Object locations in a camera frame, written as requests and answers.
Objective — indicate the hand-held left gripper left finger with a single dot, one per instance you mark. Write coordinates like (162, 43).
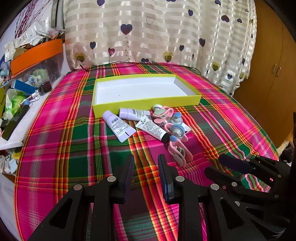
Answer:
(129, 176)

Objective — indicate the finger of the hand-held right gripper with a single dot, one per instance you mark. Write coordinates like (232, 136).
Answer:
(219, 175)
(233, 163)

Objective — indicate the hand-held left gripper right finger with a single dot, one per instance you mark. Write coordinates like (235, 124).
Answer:
(163, 183)

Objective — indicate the blue knob roller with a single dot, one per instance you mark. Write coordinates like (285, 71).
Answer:
(172, 138)

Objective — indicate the lavender cream tube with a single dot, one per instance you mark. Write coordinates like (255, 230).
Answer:
(118, 126)

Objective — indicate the white tube black cap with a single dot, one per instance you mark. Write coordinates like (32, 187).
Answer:
(152, 129)

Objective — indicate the white tube lavender cap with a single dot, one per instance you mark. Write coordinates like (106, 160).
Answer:
(131, 113)

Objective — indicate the small round knob roller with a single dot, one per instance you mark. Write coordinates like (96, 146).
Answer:
(177, 118)

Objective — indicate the yellow-green shallow box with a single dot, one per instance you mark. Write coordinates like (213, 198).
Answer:
(143, 105)

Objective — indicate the small round blue container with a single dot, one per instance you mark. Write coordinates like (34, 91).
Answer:
(31, 80)

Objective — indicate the pink green plaid tablecloth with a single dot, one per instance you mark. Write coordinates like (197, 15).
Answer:
(69, 143)

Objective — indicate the brown wooden wardrobe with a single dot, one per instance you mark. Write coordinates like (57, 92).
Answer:
(272, 69)

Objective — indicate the white side cabinet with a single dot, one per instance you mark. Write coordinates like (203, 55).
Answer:
(39, 109)

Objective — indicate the pile of small boxes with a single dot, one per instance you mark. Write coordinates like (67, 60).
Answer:
(9, 162)

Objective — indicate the dark glass jar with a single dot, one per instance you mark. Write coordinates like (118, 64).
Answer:
(45, 88)

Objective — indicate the black phone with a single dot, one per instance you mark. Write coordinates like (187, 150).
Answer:
(13, 125)

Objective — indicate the green white crumpled cloth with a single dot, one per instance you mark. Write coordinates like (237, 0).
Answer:
(16, 102)

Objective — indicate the blue cardboard box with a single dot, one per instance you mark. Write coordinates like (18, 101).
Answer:
(23, 87)

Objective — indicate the cream striped heart curtain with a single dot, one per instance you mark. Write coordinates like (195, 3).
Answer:
(161, 30)

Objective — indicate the orange-lidded clear storage bin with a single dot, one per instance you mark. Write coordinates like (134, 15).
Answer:
(34, 54)

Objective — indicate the pile of white packets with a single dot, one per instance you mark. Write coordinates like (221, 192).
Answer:
(27, 34)

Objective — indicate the purple branches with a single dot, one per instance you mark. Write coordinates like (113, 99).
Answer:
(25, 16)

